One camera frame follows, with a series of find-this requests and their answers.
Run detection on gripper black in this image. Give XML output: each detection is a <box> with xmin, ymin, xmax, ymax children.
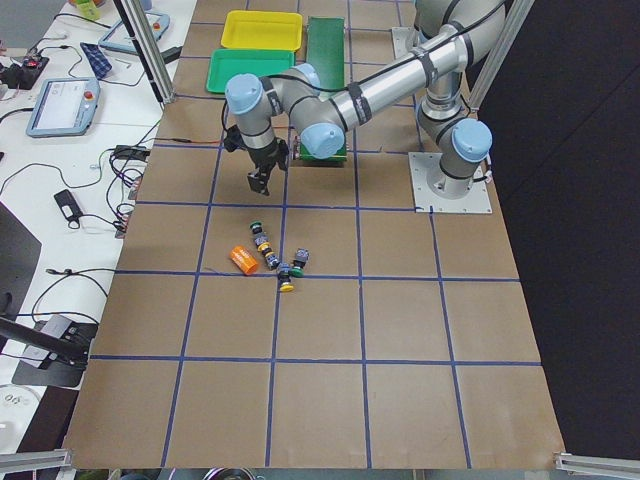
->
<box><xmin>223</xmin><ymin>127</ymin><xmax>289</xmax><ymax>196</ymax></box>

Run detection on green push button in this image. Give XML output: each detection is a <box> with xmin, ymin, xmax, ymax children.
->
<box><xmin>250</xmin><ymin>221</ymin><xmax>265</xmax><ymax>237</ymax></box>
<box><xmin>290</xmin><ymin>248</ymin><xmax>310</xmax><ymax>278</ymax></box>

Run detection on yellow push button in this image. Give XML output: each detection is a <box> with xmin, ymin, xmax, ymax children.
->
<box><xmin>254</xmin><ymin>235</ymin><xmax>280</xmax><ymax>270</ymax></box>
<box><xmin>277</xmin><ymin>262</ymin><xmax>295</xmax><ymax>293</ymax></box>

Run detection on orange cylinder labelled 4680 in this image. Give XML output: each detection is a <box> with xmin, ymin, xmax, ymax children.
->
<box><xmin>229</xmin><ymin>245</ymin><xmax>259</xmax><ymax>276</ymax></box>

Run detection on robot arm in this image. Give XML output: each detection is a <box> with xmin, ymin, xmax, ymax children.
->
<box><xmin>223</xmin><ymin>1</ymin><xmax>506</xmax><ymax>198</ymax></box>

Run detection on black usb hub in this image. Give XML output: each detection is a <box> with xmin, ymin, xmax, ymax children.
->
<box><xmin>113</xmin><ymin>145</ymin><xmax>150</xmax><ymax>162</ymax></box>

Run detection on green plastic tray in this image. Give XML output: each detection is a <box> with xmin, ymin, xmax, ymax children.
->
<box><xmin>205</xmin><ymin>49</ymin><xmax>295</xmax><ymax>94</ymax></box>

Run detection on yellow plastic tray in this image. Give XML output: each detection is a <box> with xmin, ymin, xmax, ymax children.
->
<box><xmin>221</xmin><ymin>10</ymin><xmax>303</xmax><ymax>52</ymax></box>

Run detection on black power brick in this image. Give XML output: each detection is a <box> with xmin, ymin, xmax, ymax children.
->
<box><xmin>161</xmin><ymin>46</ymin><xmax>182</xmax><ymax>65</ymax></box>

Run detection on green conveyor belt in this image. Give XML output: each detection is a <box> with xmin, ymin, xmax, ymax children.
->
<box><xmin>294</xmin><ymin>16</ymin><xmax>347</xmax><ymax>166</ymax></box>

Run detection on black power adapter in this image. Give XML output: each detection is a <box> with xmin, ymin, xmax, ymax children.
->
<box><xmin>53</xmin><ymin>189</ymin><xmax>84</xmax><ymax>222</ymax></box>

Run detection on blue checked cloth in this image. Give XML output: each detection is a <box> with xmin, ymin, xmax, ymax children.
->
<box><xmin>80</xmin><ymin>42</ymin><xmax>112</xmax><ymax>80</ymax></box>

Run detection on far teach pendant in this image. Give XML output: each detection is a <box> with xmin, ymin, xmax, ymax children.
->
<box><xmin>98</xmin><ymin>11</ymin><xmax>171</xmax><ymax>55</ymax></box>

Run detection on teach pendant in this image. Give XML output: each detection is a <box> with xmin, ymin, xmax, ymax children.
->
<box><xmin>26</xmin><ymin>77</ymin><xmax>101</xmax><ymax>138</ymax></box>
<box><xmin>98</xmin><ymin>11</ymin><xmax>171</xmax><ymax>55</ymax></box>

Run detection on near teach pendant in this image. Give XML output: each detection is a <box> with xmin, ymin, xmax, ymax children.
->
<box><xmin>26</xmin><ymin>77</ymin><xmax>101</xmax><ymax>138</ymax></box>

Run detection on red black wire cable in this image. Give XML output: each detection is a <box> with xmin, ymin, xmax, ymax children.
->
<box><xmin>154</xmin><ymin>125</ymin><xmax>301</xmax><ymax>151</ymax></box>

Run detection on aluminium frame post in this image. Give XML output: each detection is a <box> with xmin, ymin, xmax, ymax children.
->
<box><xmin>114</xmin><ymin>0</ymin><xmax>175</xmax><ymax>105</ymax></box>

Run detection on black camera stand base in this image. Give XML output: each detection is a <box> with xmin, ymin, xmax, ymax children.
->
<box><xmin>1</xmin><ymin>314</ymin><xmax>98</xmax><ymax>388</ymax></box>

